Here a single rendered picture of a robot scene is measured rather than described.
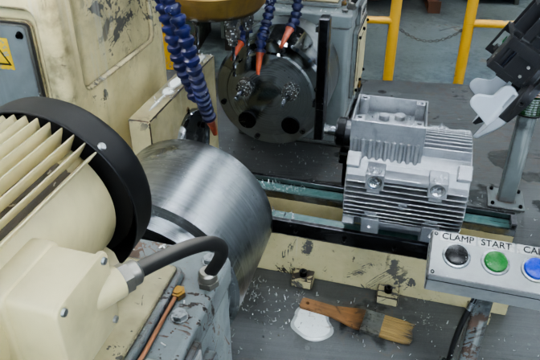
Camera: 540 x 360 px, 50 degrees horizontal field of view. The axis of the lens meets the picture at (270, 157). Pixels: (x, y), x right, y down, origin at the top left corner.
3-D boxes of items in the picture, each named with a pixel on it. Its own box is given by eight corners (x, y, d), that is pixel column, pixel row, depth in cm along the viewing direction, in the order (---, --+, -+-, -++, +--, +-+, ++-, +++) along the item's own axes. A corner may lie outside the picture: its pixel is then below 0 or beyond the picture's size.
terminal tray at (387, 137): (348, 157, 98) (351, 120, 94) (356, 128, 107) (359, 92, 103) (420, 167, 95) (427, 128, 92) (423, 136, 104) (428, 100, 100)
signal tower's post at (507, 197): (487, 207, 132) (531, 29, 110) (485, 187, 138) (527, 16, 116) (525, 213, 130) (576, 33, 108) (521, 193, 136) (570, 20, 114)
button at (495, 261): (481, 274, 77) (484, 267, 76) (482, 254, 79) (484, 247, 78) (505, 278, 77) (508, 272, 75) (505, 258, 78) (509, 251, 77)
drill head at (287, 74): (205, 154, 129) (198, 48, 116) (258, 81, 162) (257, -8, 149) (315, 171, 123) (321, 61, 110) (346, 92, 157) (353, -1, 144)
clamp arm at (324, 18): (310, 139, 119) (315, 18, 105) (312, 132, 121) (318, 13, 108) (326, 141, 118) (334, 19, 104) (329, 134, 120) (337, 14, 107)
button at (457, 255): (443, 267, 79) (444, 261, 77) (444, 247, 80) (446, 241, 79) (465, 271, 78) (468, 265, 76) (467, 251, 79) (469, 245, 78)
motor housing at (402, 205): (338, 243, 103) (345, 151, 93) (353, 184, 118) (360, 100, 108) (455, 262, 98) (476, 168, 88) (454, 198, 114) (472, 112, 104)
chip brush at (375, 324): (296, 313, 104) (296, 310, 104) (304, 294, 108) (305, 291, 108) (411, 347, 98) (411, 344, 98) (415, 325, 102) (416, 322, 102)
